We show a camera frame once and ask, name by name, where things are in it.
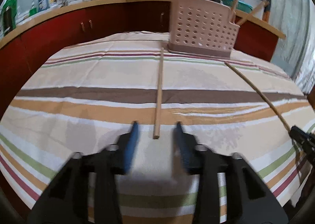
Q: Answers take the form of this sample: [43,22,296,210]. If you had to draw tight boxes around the blue dish soap bottle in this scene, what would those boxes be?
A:
[38,0,49,12]

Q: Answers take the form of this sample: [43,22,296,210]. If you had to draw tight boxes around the small green soap bottle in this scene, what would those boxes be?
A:
[29,0,37,16]

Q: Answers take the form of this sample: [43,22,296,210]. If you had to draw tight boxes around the long wooden chopstick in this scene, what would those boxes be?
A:
[236,0,269,26]

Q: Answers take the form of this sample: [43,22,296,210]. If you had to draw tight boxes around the curved wooden chopstick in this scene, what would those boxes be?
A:
[224,62,291,133]

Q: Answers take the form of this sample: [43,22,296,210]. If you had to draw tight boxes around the green thermos jug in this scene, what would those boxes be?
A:
[1,0,17,36]

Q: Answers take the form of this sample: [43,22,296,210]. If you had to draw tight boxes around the red kitchen cabinets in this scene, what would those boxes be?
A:
[0,1,280,121]

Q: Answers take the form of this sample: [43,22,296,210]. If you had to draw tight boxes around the teal plastic colander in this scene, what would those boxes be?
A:
[220,0,254,13]

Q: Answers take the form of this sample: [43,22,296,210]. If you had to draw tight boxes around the wooden countertop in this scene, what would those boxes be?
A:
[1,0,286,47]

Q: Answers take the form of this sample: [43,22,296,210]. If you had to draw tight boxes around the crossing wooden chopstick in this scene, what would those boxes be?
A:
[153,48,164,139]

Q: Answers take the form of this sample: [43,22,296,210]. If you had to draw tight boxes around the pink perforated utensil holder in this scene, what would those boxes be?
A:
[168,0,240,58]

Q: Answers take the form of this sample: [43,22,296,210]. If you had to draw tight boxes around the striped tablecloth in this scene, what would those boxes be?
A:
[1,32,314,223]

